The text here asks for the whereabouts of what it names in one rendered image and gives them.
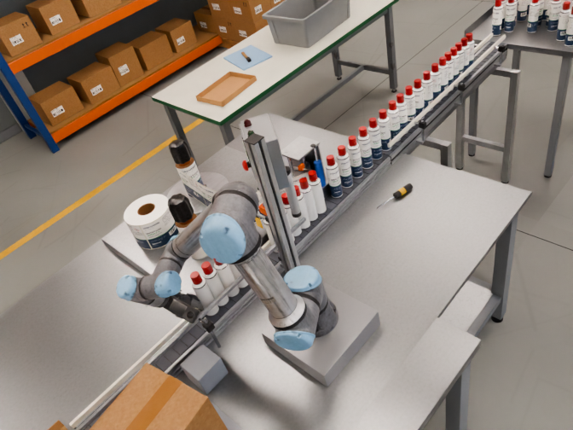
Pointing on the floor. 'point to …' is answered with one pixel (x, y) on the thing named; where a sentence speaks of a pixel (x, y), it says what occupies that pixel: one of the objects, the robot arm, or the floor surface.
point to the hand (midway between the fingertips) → (201, 310)
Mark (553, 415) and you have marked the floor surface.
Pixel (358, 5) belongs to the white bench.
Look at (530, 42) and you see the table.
